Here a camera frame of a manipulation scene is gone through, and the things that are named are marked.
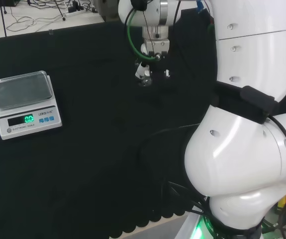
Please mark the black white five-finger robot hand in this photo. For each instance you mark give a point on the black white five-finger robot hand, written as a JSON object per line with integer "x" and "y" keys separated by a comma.
{"x": 146, "y": 74}

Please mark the grey metal cabinet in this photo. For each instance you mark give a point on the grey metal cabinet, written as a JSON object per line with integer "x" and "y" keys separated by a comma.
{"x": 108, "y": 8}

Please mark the black bench cloth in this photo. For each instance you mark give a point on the black bench cloth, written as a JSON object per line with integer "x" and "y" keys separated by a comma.
{"x": 95, "y": 154}

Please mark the white power strip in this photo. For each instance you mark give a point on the white power strip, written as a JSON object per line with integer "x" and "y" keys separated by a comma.
{"x": 75, "y": 12}

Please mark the clear cloth clip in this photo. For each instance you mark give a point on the clear cloth clip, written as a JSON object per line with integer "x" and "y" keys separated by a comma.
{"x": 50, "y": 32}

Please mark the black tripod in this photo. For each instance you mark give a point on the black tripod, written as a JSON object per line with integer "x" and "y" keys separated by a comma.
{"x": 61, "y": 10}

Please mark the electronic balance with steel pan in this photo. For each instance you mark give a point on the electronic balance with steel pan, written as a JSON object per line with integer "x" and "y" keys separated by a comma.
{"x": 21, "y": 124}

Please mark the black computer tower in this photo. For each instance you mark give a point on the black computer tower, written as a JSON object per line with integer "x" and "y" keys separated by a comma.
{"x": 2, "y": 2}

